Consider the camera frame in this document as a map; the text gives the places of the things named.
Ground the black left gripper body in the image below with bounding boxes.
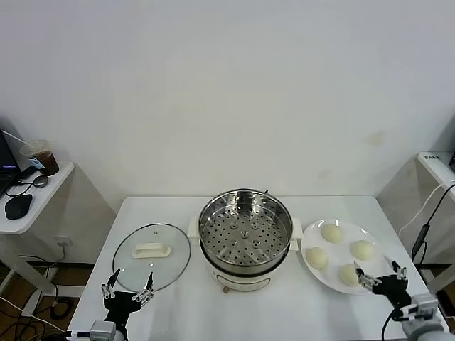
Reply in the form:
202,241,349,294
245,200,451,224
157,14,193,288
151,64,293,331
102,290,144,326

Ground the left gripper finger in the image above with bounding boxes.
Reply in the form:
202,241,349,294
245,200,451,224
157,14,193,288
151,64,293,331
132,271,156,307
100,268,122,298

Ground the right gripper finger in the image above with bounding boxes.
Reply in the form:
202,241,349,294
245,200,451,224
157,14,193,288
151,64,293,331
382,254,408,282
353,261,381,293

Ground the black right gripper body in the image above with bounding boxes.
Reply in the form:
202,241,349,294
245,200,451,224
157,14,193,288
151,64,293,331
371,274,413,309

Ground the white steamed baozi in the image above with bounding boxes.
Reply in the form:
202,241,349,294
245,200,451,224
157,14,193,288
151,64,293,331
321,223,344,245
337,264,360,287
350,239,376,260
305,247,329,271

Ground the glass lid with cream handle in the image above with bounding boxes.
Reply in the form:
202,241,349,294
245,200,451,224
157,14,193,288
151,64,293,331
112,222,192,293

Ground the steel perforated steamer basket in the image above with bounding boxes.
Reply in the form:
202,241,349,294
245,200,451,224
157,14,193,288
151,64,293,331
187,189,304,268

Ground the white round plate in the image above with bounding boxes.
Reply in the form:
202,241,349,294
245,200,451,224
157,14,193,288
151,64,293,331
300,218,390,296

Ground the cream electric cooker base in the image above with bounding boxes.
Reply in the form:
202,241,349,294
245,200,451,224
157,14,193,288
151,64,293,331
188,227,303,294

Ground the white side table with laptop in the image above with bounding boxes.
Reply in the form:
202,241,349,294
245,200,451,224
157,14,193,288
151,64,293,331
0,161,119,318

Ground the black computer mouse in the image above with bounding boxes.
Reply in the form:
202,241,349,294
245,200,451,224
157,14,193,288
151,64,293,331
4,193,33,220

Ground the iced coffee plastic cup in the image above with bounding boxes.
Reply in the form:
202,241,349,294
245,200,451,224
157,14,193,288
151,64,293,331
33,139,60,178

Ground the clear cup with blue label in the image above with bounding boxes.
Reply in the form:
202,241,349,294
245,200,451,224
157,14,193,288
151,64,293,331
19,143,44,170

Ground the black laptop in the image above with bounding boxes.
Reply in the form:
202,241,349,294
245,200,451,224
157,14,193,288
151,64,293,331
0,129,22,198

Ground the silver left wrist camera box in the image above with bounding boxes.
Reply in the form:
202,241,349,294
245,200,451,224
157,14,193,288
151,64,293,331
90,320,117,338

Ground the black cable with adapter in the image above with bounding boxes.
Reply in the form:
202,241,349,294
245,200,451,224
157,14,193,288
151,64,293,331
411,183,455,264

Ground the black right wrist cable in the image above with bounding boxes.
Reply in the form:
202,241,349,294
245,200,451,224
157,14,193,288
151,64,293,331
381,305,405,341

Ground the white cable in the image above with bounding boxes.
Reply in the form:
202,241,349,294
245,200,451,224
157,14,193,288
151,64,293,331
397,180,455,238

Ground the black floor cable coil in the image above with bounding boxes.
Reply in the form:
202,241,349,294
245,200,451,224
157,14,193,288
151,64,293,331
18,254,86,323

